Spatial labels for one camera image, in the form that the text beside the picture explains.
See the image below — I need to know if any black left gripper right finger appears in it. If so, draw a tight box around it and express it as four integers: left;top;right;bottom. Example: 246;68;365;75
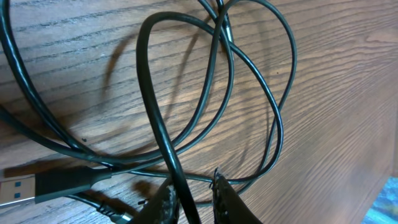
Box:
211;169;261;224

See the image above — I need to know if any black cable bundle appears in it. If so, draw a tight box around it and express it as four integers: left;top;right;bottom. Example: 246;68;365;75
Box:
0;0;298;224

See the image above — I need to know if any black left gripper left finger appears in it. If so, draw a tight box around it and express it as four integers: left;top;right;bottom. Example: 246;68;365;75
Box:
130;177;180;224

